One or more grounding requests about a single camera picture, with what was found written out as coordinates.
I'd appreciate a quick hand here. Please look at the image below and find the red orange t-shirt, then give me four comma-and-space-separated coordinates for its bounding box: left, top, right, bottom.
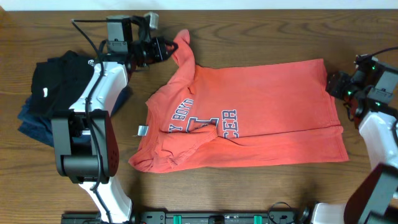
129, 30, 348, 173

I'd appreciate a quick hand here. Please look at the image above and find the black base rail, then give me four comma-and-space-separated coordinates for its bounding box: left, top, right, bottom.
60, 202, 312, 224

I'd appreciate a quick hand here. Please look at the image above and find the navy blue folded garment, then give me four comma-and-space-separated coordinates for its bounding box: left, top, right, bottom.
17, 86, 131, 147

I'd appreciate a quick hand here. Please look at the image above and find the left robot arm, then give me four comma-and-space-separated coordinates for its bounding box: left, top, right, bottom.
51, 37, 178, 223

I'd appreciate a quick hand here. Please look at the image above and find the black folded garment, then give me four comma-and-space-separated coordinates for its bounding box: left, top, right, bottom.
29, 50, 94, 118

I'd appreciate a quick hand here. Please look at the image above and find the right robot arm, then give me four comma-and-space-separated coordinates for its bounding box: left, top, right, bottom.
310, 70, 397, 224

